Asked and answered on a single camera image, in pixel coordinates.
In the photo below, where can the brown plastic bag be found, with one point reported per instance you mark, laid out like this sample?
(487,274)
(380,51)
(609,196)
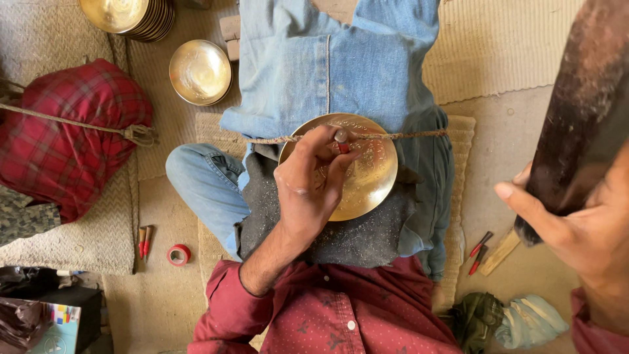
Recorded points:
(19,324)

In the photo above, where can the person's red patterned shirt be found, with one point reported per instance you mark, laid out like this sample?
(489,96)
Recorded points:
(319,314)

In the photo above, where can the person's left hand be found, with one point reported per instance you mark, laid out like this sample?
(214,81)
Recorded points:
(302,196)

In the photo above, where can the camouflage cloth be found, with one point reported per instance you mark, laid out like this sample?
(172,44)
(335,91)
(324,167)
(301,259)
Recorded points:
(24,216)

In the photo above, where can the tan woven floor mat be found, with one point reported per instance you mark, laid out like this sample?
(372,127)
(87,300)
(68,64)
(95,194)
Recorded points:
(162,128)

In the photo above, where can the coarse woven beige mat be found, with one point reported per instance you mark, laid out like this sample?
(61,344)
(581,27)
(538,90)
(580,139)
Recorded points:
(98,241)

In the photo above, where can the wooden block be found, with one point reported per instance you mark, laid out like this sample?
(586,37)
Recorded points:
(230,34)

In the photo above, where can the person's blue jeans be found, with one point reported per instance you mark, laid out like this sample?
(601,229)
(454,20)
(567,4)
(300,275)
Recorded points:
(295,73)

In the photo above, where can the red tape roll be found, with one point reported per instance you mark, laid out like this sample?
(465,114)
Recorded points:
(171,258)

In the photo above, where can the black plastic bag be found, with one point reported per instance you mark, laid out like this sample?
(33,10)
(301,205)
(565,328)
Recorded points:
(24,280)

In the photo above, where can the dark wooden mallet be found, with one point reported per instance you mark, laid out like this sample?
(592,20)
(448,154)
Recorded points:
(580,123)

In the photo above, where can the flat wooden stick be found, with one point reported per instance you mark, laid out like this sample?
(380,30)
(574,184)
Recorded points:
(500,251)

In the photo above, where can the dark grey lap cloth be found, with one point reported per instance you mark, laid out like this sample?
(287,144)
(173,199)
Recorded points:
(354,238)

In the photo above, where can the white marker pen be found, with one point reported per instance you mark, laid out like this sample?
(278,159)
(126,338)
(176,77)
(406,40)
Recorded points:
(69,273)

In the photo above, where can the red plaid cloth bundle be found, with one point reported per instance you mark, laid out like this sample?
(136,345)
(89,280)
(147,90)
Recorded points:
(64,157)

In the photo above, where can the ribbed cream mat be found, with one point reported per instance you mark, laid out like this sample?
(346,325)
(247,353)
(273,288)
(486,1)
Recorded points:
(491,44)

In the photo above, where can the engraved brass plate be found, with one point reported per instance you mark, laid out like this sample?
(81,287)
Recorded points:
(376,189)

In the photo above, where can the red-taped metal chisel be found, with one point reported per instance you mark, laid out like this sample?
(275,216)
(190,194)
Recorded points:
(342,145)

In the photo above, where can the plain brass bowl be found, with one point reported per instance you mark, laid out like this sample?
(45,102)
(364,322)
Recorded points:
(199,72)

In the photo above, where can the stack of brass plates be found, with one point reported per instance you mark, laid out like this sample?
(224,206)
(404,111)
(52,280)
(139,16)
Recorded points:
(123,14)

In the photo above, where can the person's right hand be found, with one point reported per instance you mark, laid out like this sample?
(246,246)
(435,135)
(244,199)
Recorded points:
(594,236)

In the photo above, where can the colourful cardboard box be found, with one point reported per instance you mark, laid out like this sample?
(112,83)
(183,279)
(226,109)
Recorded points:
(61,329)

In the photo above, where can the dark green cloth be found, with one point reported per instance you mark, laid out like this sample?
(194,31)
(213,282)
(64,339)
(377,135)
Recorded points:
(474,319)

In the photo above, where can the black box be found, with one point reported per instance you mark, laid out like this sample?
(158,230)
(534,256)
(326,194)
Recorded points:
(88,309)

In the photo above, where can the light blue cloth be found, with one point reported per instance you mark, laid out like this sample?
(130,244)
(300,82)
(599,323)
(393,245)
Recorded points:
(530,319)

